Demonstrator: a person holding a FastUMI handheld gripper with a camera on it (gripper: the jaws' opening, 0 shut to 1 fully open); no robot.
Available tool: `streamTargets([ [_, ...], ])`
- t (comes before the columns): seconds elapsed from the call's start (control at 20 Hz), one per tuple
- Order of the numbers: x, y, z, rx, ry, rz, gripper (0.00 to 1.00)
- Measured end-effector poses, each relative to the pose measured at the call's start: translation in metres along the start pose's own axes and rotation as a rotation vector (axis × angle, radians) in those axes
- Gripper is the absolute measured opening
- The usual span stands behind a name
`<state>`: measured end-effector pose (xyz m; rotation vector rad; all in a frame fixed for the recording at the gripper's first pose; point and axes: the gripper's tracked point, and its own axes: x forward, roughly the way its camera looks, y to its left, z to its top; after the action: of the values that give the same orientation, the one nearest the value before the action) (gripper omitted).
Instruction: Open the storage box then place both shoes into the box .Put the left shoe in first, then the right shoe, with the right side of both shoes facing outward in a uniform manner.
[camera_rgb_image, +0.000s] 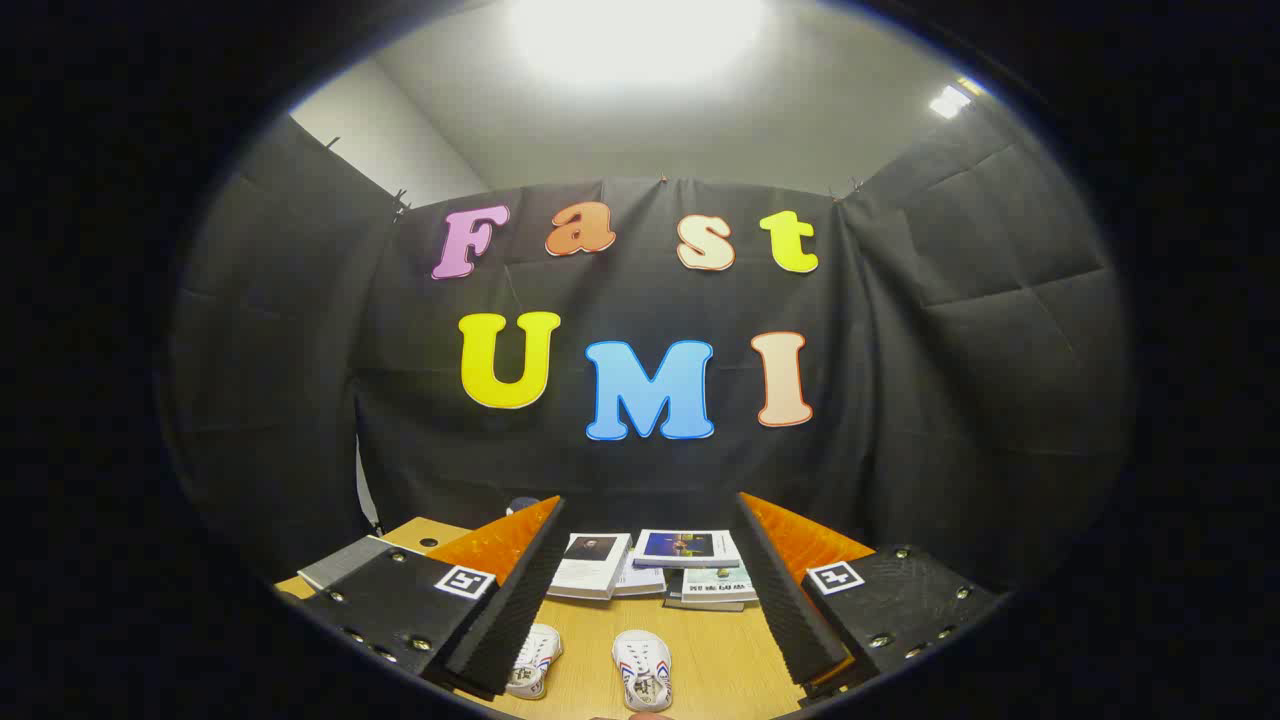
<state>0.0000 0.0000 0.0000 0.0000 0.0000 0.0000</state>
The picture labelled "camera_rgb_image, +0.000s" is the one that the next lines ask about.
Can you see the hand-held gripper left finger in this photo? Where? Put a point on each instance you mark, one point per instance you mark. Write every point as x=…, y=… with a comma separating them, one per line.
x=520, y=610

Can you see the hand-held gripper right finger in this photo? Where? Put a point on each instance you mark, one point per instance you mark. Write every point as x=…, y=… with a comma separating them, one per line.
x=785, y=610

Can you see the white shoe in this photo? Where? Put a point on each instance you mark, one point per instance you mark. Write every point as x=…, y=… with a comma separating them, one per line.
x=535, y=660
x=642, y=668

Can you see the grey fabric storage box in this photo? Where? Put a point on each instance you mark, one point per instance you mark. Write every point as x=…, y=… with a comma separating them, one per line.
x=322, y=582

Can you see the book with pale green cover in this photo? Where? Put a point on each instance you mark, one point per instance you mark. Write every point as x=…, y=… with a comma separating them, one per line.
x=718, y=583

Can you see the white book with portrait cover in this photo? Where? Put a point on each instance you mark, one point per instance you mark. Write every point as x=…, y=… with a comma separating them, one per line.
x=590, y=565

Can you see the penguin plush toy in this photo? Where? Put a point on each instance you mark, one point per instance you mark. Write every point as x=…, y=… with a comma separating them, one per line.
x=522, y=504

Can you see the dark grey book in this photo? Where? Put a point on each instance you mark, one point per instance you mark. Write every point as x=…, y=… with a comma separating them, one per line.
x=675, y=598

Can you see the book with blue picture cover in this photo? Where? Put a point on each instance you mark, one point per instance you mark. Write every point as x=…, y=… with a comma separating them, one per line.
x=685, y=546

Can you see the plain white book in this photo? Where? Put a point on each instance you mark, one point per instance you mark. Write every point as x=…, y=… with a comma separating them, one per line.
x=642, y=580

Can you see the small ceiling light panel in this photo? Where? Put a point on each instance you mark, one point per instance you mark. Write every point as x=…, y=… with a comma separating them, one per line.
x=950, y=101

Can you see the large round ceiling light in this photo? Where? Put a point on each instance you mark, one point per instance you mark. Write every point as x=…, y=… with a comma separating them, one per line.
x=640, y=40

